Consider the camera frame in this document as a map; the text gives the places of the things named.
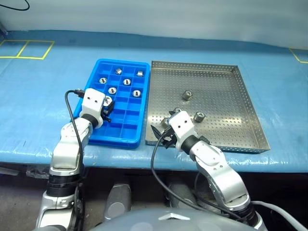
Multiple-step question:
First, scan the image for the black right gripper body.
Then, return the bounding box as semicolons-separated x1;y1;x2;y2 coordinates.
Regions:
160;128;178;149

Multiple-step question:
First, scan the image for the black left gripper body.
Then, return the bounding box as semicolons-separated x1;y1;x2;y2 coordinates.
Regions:
101;103;110;120

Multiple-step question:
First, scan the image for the blue compartment plastic tray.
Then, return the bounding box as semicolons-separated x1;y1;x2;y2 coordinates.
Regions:
73;58;151;149

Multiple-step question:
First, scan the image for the perforated steel tray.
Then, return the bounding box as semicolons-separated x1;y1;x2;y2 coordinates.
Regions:
145;60;271;154

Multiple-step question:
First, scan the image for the dark grey rounded shape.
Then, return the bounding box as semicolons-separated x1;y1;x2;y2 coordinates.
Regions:
103;184;132;219
167;182;200;210

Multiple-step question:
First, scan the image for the blue plastic table cover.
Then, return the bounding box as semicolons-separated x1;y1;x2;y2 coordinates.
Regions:
0;30;308;173

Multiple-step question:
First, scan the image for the grey robot torso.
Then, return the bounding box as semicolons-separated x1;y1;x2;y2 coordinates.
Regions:
89;208;263;231

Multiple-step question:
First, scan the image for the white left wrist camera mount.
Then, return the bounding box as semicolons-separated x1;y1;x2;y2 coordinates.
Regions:
80;88;106;127

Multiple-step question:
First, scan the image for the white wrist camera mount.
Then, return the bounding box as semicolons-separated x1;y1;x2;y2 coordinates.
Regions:
167;111;199;152
80;88;106;127

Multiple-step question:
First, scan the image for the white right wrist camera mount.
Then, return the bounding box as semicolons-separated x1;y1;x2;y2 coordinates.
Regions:
167;111;199;152

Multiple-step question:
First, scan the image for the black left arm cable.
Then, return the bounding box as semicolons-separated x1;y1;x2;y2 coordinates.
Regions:
64;88;86;231

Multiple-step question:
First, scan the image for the grey thick cable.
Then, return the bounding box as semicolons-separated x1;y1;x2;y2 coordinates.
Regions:
250;201;308;231

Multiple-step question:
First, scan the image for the thin black wall cable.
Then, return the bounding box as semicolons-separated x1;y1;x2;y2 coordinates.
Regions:
0;0;30;11

